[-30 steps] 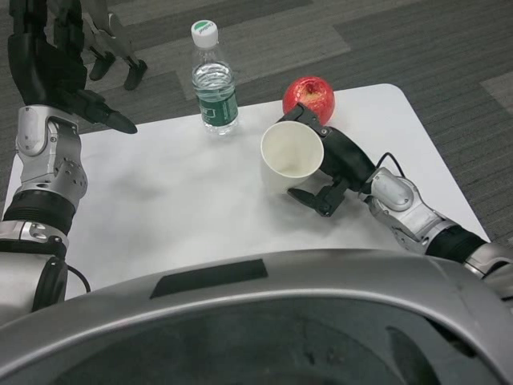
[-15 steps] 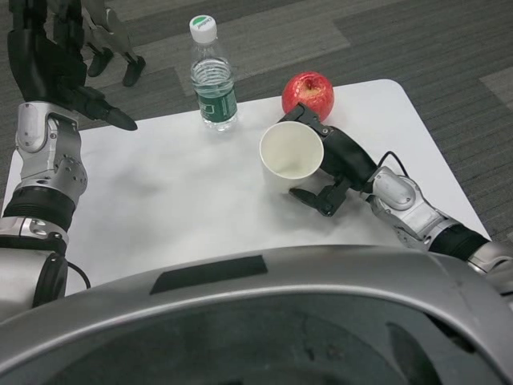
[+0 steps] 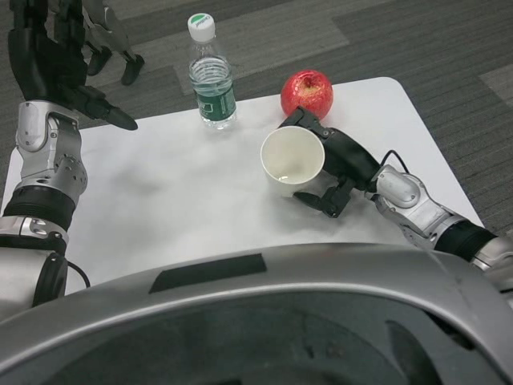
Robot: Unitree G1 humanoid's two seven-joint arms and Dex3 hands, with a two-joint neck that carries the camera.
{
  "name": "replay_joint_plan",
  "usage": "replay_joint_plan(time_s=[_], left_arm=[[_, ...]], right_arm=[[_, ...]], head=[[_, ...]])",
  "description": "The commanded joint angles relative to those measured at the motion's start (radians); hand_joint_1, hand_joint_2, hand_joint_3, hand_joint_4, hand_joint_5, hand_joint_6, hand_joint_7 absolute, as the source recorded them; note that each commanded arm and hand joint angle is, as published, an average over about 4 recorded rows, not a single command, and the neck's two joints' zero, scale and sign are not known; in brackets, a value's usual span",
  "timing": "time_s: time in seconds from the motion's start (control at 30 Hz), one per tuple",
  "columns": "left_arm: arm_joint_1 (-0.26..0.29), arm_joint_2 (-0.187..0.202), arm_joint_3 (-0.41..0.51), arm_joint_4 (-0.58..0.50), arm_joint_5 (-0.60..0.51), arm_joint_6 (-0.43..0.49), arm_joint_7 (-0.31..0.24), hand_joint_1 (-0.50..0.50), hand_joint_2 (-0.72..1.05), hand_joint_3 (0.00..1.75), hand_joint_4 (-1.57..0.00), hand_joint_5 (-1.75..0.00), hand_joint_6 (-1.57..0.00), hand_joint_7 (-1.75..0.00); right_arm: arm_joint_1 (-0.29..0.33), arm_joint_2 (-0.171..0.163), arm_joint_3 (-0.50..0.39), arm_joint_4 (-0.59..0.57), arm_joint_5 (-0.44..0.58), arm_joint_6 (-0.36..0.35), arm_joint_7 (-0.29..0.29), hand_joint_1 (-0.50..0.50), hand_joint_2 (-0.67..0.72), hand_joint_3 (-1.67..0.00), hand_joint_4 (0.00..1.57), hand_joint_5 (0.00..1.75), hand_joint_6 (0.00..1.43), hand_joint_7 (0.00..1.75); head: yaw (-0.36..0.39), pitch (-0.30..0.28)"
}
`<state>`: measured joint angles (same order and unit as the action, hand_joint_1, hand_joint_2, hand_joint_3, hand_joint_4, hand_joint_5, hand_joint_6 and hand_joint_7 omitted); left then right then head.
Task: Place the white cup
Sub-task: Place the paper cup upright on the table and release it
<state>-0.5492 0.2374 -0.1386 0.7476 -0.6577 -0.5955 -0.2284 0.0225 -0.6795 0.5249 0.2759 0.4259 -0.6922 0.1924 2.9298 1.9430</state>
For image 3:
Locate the white paper cup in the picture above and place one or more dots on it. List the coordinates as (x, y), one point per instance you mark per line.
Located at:
(290, 154)

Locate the clear water bottle green label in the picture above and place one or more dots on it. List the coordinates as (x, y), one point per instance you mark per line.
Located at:
(212, 80)

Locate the silver robot chest black window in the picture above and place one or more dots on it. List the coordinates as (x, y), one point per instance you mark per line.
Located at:
(280, 321)

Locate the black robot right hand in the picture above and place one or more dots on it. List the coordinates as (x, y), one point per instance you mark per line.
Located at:
(348, 156)

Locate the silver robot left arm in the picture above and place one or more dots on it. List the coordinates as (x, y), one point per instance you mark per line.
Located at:
(40, 160)

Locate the silver humanoid robot in background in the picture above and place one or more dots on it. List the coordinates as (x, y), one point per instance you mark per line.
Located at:
(116, 36)

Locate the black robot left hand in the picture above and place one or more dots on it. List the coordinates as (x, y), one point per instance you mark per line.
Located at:
(44, 60)

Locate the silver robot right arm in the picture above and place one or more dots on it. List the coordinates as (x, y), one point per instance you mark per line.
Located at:
(417, 200)

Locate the red apple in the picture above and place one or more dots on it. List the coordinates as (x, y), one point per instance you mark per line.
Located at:
(306, 90)

